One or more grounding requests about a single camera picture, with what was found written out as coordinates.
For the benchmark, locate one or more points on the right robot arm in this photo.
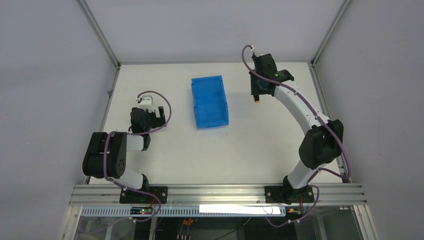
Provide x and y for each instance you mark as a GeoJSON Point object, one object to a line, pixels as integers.
{"type": "Point", "coordinates": [322, 136]}

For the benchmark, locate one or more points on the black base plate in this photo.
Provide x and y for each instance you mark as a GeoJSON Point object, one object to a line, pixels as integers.
{"type": "Point", "coordinates": [132, 197]}
{"type": "Point", "coordinates": [280, 194]}

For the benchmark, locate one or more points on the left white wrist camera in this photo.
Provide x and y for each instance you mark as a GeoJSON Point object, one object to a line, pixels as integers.
{"type": "Point", "coordinates": [145, 103]}

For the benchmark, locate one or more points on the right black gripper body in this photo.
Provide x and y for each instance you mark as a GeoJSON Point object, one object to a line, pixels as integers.
{"type": "Point", "coordinates": [257, 87]}

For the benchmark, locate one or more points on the aluminium front rail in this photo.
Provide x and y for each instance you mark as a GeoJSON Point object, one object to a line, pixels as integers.
{"type": "Point", "coordinates": [326, 194]}

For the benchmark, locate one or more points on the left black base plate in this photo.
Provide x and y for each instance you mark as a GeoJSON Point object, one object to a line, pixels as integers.
{"type": "Point", "coordinates": [132, 197]}

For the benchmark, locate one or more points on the blue plastic bin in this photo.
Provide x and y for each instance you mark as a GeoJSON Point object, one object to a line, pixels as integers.
{"type": "Point", "coordinates": [210, 104]}

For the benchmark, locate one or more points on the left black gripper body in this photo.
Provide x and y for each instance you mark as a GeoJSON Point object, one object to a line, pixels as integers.
{"type": "Point", "coordinates": [157, 118]}

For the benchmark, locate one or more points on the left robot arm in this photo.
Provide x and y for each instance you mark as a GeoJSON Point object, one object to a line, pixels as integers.
{"type": "Point", "coordinates": [106, 154]}

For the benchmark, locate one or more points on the black yellow screwdriver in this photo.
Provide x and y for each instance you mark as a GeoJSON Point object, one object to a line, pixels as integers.
{"type": "Point", "coordinates": [256, 98]}

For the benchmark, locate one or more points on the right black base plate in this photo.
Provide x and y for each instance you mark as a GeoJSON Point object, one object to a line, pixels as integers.
{"type": "Point", "coordinates": [280, 194]}

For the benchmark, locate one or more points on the green circuit board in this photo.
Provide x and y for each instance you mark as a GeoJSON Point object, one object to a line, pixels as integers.
{"type": "Point", "coordinates": [141, 211]}

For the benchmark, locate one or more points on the white slotted cable duct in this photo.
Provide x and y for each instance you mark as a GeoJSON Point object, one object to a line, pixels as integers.
{"type": "Point", "coordinates": [204, 210]}

